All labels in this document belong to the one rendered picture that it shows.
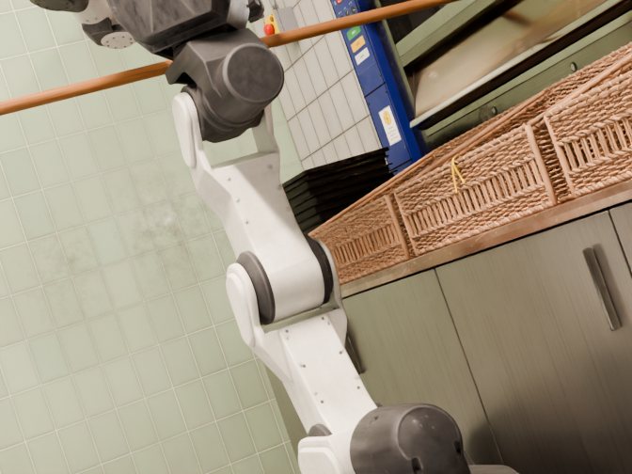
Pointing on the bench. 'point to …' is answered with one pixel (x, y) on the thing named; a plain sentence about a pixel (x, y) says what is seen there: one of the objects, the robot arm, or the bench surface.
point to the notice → (389, 125)
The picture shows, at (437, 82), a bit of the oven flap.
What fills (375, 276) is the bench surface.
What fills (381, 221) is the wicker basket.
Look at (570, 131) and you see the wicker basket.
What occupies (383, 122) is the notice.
